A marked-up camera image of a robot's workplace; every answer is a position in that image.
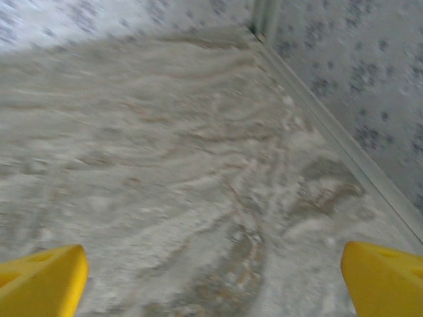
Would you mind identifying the aluminium corner post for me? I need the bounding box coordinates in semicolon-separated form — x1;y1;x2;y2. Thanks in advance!
251;0;282;46

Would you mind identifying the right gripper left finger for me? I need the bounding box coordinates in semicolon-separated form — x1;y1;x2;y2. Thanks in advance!
0;243;89;317

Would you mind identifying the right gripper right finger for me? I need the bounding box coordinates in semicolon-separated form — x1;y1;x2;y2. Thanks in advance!
340;240;423;317

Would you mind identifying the aluminium table side rail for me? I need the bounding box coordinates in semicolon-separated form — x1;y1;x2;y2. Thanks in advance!
256;32;423;254

